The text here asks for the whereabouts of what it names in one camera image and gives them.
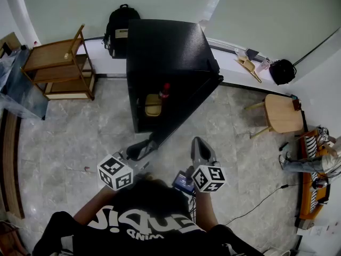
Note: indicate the person's right forearm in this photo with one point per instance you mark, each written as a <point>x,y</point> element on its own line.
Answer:
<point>206,209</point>

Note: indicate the round wooden stool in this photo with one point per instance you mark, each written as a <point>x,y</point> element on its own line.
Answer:
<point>283,113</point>

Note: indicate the small white bottle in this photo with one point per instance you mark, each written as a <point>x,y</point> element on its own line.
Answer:
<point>263,65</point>

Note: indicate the small brown box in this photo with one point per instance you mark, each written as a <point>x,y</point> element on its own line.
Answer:
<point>296,105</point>

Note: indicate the white round container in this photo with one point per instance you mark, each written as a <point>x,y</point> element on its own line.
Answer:
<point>277,252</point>

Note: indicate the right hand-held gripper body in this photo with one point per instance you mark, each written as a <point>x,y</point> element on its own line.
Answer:
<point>209,179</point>

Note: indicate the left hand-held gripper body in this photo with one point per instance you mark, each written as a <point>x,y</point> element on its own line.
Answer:
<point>115,173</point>

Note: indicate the cardboard box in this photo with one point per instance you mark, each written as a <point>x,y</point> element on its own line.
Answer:
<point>10,40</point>

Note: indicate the red bottle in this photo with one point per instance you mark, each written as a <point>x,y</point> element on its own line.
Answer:
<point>165,92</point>

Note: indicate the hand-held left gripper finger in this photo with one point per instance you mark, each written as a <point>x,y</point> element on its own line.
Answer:
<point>134,149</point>
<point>152,150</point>

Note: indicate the wooden scoop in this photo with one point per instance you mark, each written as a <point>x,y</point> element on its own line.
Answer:
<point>247,65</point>

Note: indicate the black round bag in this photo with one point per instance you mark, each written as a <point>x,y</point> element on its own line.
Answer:
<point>282,72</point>

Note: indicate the white window sill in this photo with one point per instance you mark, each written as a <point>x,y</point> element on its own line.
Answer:
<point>229,68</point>

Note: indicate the black backpack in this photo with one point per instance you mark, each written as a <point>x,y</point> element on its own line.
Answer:
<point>121,28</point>

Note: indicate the curved wooden slat bench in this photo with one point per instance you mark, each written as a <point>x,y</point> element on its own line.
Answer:
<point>9,156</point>

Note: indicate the dark flat tablet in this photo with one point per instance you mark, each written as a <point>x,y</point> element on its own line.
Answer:
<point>251,54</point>

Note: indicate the black mini fridge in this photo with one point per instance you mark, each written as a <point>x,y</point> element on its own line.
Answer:
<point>165,47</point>

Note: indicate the dark phone with screen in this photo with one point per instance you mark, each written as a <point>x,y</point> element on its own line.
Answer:
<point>182,181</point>

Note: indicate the yellow food container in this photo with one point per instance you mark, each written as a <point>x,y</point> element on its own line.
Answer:
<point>153,107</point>

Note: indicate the wooden shelf cart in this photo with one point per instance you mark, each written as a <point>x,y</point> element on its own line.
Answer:
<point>50,55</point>

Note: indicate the person's black printed shirt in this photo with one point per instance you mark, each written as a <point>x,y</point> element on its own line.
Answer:
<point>144,223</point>

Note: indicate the person's left forearm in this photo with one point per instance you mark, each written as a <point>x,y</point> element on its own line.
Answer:
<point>93,205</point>

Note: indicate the orange sofa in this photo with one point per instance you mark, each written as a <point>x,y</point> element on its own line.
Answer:
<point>306,196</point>

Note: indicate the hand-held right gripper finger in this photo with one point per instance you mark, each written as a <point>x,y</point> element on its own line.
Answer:
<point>195,151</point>
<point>209,155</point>

